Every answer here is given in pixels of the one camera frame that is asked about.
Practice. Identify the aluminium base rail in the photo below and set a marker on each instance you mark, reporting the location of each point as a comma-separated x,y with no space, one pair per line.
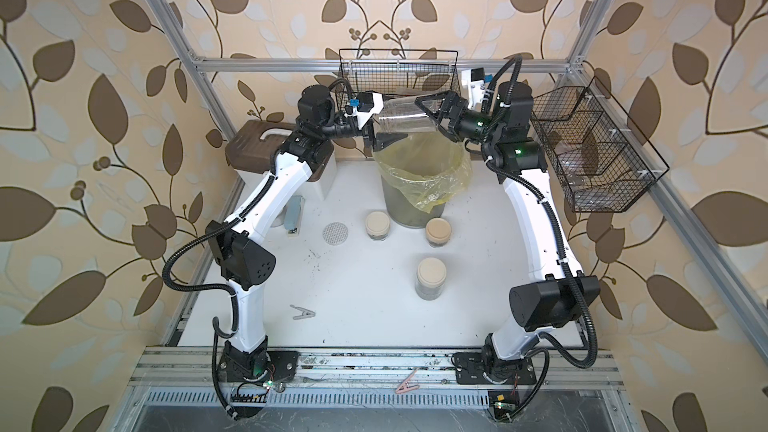
448,379

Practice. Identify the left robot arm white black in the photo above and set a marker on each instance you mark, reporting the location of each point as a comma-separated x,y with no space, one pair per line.
236,244

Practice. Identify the right wire basket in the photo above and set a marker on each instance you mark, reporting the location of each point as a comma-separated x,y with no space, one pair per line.
586,116

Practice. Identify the jar with beige lid front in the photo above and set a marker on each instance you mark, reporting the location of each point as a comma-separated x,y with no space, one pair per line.
431,275

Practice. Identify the patterned white jar lid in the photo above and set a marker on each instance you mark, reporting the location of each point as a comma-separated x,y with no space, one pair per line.
335,233

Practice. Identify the jar with beige lid back-left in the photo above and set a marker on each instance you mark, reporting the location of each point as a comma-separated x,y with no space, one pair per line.
377,225

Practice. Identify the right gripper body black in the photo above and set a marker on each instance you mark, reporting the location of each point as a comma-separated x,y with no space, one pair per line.
470,126

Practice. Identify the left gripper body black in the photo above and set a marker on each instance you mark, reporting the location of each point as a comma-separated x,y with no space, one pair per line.
340,128

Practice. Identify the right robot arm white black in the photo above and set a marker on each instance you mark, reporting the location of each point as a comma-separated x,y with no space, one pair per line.
551,312

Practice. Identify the mesh trash bin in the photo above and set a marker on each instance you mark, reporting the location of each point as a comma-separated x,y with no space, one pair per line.
414,204

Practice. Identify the pink clip on rail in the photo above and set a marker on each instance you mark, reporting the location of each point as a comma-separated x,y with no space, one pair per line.
407,385

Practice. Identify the jar with beige lid back-right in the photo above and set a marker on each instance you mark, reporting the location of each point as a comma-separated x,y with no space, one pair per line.
438,232

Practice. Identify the brown lidded storage box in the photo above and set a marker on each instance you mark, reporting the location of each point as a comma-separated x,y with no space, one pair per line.
250,150

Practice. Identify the wire basket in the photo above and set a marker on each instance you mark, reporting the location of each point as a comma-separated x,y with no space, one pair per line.
586,116
399,72

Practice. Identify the plastic bag in right basket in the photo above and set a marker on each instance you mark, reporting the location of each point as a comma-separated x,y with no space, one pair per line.
599,180

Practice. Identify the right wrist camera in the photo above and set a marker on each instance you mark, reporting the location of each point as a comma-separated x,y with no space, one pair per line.
474,83

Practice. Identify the clear jar with tea leaves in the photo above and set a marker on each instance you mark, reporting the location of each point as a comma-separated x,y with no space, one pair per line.
401,115

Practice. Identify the back wire basket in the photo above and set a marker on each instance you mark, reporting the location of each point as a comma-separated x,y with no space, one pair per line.
399,72

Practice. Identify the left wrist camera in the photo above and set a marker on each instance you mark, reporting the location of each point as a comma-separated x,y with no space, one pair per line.
364,106

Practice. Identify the grey clip on table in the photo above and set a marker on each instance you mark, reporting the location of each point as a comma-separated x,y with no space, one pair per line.
302,313

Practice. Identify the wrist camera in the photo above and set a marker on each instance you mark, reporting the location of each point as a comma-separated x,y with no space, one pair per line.
474,83
364,106

